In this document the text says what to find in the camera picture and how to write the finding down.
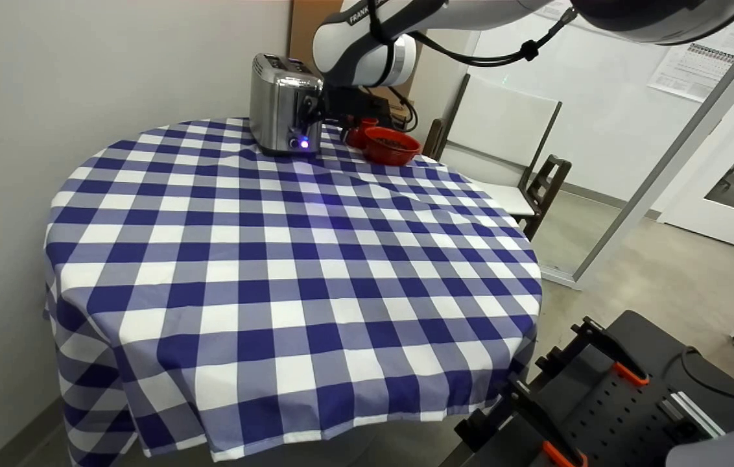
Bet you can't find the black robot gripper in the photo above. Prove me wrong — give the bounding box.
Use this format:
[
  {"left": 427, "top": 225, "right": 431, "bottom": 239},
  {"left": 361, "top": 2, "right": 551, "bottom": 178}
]
[{"left": 322, "top": 80, "right": 387, "bottom": 124}]

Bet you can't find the silver two-slot toaster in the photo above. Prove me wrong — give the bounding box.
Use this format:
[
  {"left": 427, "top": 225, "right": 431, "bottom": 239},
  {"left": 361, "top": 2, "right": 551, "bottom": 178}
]
[{"left": 246, "top": 53, "right": 329, "bottom": 159}]

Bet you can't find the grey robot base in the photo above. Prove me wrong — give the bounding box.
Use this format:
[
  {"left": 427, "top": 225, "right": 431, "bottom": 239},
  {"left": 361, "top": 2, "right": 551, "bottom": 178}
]
[{"left": 662, "top": 399, "right": 734, "bottom": 467}]

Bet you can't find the large red bowl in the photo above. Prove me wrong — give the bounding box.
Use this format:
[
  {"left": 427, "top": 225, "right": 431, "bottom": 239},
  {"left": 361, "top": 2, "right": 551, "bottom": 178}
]
[{"left": 343, "top": 117, "right": 426, "bottom": 169}]

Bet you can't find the blue white checkered tablecloth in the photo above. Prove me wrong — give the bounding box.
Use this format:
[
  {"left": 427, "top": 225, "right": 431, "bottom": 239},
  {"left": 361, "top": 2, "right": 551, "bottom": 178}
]
[{"left": 38, "top": 114, "right": 547, "bottom": 467}]

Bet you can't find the dark wooden chair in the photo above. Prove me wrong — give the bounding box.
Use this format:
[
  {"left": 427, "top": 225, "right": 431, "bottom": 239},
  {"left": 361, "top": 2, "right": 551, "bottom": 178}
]
[{"left": 514, "top": 152, "right": 577, "bottom": 241}]

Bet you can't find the grey metal pole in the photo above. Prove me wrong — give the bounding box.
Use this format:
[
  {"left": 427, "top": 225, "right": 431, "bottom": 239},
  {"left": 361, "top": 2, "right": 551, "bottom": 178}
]
[{"left": 566, "top": 12, "right": 734, "bottom": 291}]

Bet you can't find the black orange equipment stand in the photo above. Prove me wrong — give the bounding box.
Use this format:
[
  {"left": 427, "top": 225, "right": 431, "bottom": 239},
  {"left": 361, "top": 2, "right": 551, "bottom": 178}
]
[{"left": 468, "top": 308, "right": 734, "bottom": 467}]

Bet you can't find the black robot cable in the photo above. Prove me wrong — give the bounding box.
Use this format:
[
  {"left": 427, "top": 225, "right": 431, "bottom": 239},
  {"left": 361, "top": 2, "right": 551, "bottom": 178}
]
[{"left": 363, "top": 0, "right": 582, "bottom": 73}]

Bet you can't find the white wall poster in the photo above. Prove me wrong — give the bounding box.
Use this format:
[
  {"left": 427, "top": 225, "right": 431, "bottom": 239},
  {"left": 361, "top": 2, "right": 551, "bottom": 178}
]
[{"left": 645, "top": 40, "right": 734, "bottom": 104}]

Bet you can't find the black clamp with orange handle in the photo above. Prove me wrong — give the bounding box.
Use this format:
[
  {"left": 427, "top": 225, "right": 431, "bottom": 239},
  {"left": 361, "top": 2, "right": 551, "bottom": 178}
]
[
  {"left": 534, "top": 315, "right": 654, "bottom": 395},
  {"left": 453, "top": 376, "right": 593, "bottom": 467}
]

